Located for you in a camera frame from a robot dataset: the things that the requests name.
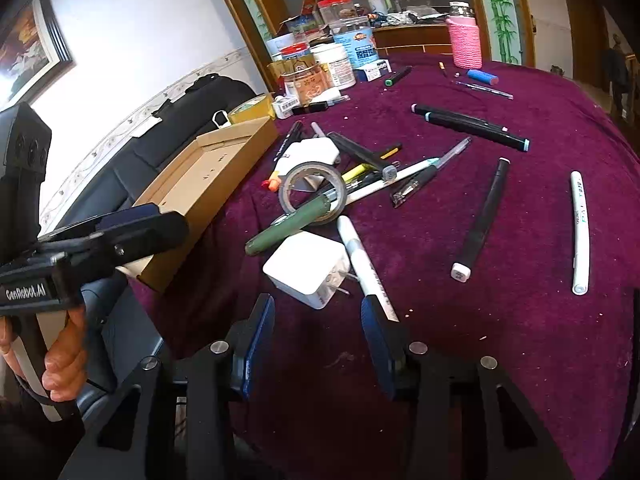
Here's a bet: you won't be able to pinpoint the colourful printed box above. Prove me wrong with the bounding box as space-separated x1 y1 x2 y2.
280 10 323 38

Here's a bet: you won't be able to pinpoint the white power bank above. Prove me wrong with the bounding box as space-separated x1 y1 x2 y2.
286 138 342 173

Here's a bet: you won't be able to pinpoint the black nail clipper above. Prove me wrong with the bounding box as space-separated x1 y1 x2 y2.
391 180 422 209

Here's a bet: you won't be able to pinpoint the black leather sofa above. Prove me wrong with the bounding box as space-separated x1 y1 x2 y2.
42 74 263 411

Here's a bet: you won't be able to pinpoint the tall clear red lid jar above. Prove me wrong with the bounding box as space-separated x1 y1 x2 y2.
316 0 357 27

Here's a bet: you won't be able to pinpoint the blue label tub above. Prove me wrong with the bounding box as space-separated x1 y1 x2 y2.
331 16 379 70

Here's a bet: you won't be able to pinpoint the small blue white box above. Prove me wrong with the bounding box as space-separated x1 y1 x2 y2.
356 58 392 83

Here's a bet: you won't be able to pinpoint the small red lid jar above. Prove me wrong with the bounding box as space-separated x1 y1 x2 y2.
279 43 313 62

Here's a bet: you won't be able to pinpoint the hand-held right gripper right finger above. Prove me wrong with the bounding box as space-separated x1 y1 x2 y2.
361 296 576 480

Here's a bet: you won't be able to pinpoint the yellow packing tape roll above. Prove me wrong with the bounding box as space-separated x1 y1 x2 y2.
227 94 276 126

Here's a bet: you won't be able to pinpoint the brown paper package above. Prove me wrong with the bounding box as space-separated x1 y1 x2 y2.
269 57 321 78

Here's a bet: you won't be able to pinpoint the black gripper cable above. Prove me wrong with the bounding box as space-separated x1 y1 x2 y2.
12 372 58 407

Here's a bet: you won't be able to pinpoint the yellow pen black clip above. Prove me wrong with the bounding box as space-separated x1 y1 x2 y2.
341 143 404 184

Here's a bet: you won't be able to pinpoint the grey utility knife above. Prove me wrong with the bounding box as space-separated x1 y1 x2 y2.
327 131 401 183

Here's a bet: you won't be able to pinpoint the white oval case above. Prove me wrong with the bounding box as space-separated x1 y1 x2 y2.
312 86 348 104

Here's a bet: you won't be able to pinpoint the shallow cardboard box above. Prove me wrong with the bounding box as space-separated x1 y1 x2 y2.
117 116 280 293

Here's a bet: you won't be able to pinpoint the white barcode marker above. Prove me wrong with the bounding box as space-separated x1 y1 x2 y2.
336 215 401 323

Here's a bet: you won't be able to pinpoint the white plastic tub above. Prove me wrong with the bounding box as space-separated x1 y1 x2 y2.
264 33 297 60

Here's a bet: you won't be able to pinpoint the white charger plug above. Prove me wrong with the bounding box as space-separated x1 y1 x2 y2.
262 231 358 310

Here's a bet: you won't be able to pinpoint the wooden door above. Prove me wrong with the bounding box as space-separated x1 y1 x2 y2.
559 0 607 93

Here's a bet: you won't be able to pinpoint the silver plastic bags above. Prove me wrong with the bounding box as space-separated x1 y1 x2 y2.
387 6 451 27

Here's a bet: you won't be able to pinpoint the white glue bottle orange cap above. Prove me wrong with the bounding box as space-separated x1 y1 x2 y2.
263 146 301 192

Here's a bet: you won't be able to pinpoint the person's left hand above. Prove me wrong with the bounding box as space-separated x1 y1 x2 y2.
42 306 90 404

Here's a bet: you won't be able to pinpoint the dark green pen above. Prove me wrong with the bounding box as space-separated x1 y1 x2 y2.
245 182 346 257

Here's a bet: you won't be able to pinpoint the slim white pen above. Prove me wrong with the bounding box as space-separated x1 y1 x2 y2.
570 171 591 297

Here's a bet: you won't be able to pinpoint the purple velvet tablecloth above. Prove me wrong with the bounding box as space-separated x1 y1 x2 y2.
127 52 640 480

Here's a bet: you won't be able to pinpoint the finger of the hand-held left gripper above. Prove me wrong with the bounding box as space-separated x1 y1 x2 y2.
65 211 190 281
37 203 166 249

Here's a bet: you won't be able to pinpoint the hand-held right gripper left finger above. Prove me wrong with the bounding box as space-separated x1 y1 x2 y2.
60 294 277 480

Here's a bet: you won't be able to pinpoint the framed wall picture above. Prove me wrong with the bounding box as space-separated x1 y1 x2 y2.
0 0 77 111

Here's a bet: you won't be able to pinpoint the white barcode box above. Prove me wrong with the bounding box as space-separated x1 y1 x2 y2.
271 95 301 121

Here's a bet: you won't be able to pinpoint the clear blue ballpoint pen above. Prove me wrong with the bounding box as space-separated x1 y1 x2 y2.
451 79 514 101

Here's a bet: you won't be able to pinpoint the black marker white cap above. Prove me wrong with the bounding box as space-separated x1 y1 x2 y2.
451 157 512 282

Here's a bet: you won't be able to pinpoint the clear jar orange print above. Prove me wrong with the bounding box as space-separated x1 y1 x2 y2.
281 64 322 107

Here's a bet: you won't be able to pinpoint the black marker green cap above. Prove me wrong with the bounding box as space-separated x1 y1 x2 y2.
383 65 414 88

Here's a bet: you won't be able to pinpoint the black tape roll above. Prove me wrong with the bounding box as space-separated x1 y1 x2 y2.
279 161 348 226

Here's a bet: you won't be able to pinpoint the pink knitted jar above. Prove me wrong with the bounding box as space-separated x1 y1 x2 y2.
445 1 483 70

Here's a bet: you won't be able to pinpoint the white pill bottle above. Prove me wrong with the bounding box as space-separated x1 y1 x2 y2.
311 42 357 89

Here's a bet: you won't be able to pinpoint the black marker teal ends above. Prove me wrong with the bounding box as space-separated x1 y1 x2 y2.
425 111 532 152

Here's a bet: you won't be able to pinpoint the clear gel pen black grip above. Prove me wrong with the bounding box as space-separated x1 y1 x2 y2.
412 137 472 186

